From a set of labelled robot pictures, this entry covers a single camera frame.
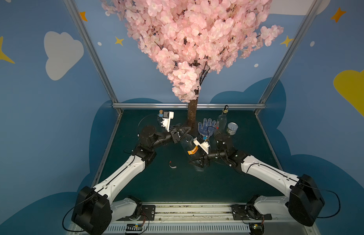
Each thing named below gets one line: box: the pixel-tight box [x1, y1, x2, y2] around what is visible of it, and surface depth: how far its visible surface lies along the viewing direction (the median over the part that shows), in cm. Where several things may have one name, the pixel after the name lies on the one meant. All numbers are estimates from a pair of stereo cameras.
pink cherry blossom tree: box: [101, 0, 284, 129], surface depth 50 cm
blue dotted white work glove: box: [197, 117, 217, 137], surface depth 114 cm
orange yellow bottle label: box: [187, 145, 199, 156], surface depth 69 cm
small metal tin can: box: [226, 121, 239, 136], surface depth 107 cm
